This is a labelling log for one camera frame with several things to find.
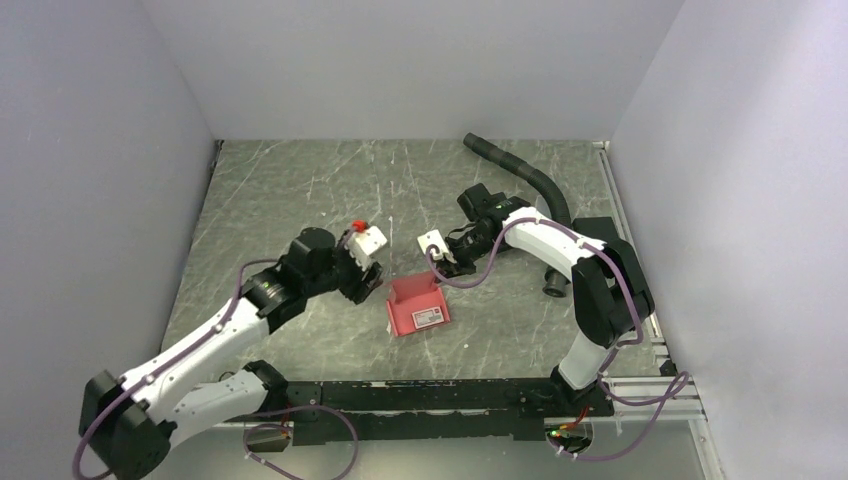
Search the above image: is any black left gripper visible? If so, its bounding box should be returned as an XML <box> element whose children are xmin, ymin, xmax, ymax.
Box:
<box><xmin>305</xmin><ymin>230</ymin><xmax>383</xmax><ymax>304</ymax></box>

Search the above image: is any aluminium frame rail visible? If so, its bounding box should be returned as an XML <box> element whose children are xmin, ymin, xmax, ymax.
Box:
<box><xmin>258</xmin><ymin>377</ymin><xmax>705</xmax><ymax>421</ymax></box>
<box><xmin>592</xmin><ymin>140</ymin><xmax>723</xmax><ymax>480</ymax></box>

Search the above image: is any black corrugated hose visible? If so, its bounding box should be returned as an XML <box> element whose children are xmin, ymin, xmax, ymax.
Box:
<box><xmin>462</xmin><ymin>132</ymin><xmax>574</xmax><ymax>299</ymax></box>

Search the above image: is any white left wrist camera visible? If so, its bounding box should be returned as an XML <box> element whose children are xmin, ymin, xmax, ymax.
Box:
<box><xmin>342</xmin><ymin>220</ymin><xmax>388</xmax><ymax>271</ymax></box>

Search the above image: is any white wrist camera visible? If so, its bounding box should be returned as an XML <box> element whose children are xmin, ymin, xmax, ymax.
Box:
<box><xmin>342</xmin><ymin>220</ymin><xmax>388</xmax><ymax>271</ymax></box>
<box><xmin>417</xmin><ymin>229</ymin><xmax>456</xmax><ymax>264</ymax></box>

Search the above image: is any red white staples box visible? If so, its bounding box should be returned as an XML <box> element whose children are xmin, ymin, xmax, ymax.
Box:
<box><xmin>412</xmin><ymin>306</ymin><xmax>445</xmax><ymax>330</ymax></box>

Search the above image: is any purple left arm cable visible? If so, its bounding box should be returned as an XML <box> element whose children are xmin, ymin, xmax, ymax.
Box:
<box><xmin>71</xmin><ymin>258</ymin><xmax>283</xmax><ymax>480</ymax></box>

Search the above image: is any aluminium front frame rail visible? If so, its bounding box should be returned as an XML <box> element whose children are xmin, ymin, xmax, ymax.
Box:
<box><xmin>258</xmin><ymin>377</ymin><xmax>705</xmax><ymax>421</ymax></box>

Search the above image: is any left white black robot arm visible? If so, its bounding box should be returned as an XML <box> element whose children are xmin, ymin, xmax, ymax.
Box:
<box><xmin>71</xmin><ymin>223</ymin><xmax>389</xmax><ymax>479</ymax></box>

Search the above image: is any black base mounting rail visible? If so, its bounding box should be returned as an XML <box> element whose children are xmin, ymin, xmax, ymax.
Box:
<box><xmin>221</xmin><ymin>377</ymin><xmax>614</xmax><ymax>446</ymax></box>

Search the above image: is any black flat device box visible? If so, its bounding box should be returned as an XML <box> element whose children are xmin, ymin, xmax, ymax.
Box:
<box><xmin>572</xmin><ymin>216</ymin><xmax>620</xmax><ymax>243</ymax></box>

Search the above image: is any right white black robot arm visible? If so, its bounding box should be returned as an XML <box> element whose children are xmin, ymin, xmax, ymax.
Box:
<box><xmin>418</xmin><ymin>184</ymin><xmax>655</xmax><ymax>415</ymax></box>

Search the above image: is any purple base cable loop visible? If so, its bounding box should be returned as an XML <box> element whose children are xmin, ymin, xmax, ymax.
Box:
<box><xmin>242</xmin><ymin>405</ymin><xmax>360</xmax><ymax>480</ymax></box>

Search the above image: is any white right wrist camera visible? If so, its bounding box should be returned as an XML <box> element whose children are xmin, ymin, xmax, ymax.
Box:
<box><xmin>417</xmin><ymin>229</ymin><xmax>456</xmax><ymax>264</ymax></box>

